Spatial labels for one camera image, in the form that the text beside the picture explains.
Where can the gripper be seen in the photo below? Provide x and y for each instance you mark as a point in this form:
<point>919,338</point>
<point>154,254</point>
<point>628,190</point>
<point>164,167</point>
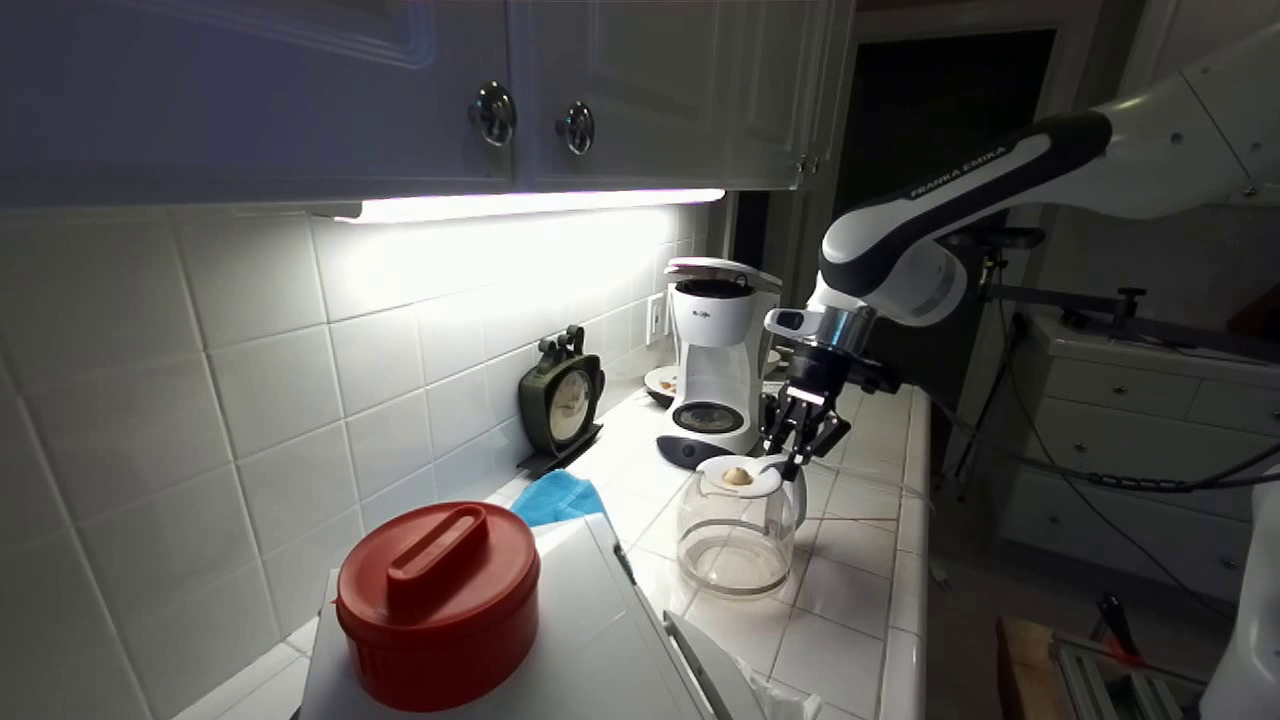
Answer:
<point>818,372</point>

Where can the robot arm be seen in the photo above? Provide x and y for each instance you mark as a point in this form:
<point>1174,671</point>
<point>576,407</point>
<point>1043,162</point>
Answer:
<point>1000,190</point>

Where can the white kettle lid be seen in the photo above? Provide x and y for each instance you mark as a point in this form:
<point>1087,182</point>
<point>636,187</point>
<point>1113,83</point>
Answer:
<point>738,477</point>

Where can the white coffee maker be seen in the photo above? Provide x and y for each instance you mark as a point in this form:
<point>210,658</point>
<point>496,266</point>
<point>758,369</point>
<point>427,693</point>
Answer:
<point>712,350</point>

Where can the glass kettle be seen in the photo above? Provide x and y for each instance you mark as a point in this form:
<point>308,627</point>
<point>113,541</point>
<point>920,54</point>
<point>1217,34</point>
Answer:
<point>735,540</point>

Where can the coffee maker lid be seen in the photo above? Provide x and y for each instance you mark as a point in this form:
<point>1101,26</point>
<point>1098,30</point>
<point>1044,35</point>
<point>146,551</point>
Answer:
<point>722,270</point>

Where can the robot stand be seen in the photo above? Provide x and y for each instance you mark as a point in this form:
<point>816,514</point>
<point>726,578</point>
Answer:
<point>1120,685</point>

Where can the plate with food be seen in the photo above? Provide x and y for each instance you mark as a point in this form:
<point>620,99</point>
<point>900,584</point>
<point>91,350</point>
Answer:
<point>660,383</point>

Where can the green kitchen scale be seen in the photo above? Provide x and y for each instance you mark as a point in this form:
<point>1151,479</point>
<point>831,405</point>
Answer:
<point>562,400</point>

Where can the blue cloth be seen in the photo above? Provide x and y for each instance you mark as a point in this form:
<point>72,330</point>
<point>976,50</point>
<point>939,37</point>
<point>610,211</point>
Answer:
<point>555,497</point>

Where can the crumpled white plastic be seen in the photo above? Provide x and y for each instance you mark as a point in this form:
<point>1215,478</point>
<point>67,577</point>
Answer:
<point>785,700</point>

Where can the white countertop appliance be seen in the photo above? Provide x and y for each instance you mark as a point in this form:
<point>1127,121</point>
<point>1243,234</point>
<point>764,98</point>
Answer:
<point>590,650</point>

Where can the white chest of drawers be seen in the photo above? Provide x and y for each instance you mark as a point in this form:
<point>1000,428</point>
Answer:
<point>1130,450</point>

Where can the wooden box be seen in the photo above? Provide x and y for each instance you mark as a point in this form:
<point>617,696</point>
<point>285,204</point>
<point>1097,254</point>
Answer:
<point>1025,670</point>

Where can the under-cabinet light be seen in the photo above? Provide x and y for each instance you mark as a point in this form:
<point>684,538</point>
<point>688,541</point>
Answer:
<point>520,204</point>

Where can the narrow cabinet door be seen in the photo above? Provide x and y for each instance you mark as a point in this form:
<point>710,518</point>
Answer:
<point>640,90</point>

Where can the round metal cabinet knob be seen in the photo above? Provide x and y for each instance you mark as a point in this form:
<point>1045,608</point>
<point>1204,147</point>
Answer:
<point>494,113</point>
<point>576,128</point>

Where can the red round container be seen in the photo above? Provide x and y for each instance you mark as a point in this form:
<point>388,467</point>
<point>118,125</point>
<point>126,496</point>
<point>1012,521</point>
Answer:
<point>440,610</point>

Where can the wide cabinet door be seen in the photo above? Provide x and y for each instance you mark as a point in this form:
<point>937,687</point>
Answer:
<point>250,100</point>

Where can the wall socket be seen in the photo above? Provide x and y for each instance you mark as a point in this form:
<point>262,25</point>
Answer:
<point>657,318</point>

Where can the camera on tripod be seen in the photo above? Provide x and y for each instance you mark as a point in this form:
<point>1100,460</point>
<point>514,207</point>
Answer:
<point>990,238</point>

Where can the white wall cabinet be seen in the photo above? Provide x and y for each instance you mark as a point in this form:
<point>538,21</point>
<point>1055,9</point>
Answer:
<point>300,100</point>

